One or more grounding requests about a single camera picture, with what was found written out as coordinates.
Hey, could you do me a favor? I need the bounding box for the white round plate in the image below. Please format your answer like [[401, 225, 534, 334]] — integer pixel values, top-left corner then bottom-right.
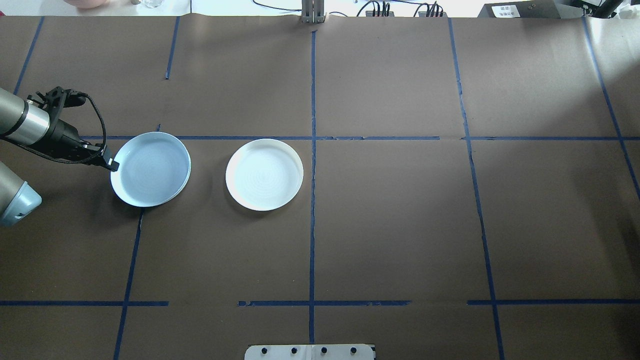
[[225, 138, 305, 212]]

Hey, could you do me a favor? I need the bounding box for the white square base plate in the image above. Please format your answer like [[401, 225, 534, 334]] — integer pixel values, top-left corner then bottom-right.
[[244, 343, 377, 360]]

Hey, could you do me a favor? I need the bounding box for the light blue round plate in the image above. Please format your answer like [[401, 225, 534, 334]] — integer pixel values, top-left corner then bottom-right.
[[110, 131, 192, 208]]

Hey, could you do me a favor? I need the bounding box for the aluminium frame post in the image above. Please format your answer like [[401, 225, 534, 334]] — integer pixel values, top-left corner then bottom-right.
[[300, 0, 327, 25]]

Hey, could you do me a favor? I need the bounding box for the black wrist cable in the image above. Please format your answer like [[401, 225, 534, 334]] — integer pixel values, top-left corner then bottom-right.
[[50, 92, 109, 166]]

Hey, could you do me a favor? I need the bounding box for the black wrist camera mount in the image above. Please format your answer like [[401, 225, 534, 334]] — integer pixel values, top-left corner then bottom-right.
[[27, 86, 89, 109]]

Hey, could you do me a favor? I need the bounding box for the black box with white label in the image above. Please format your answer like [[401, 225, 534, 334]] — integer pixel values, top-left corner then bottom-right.
[[477, 0, 587, 19]]

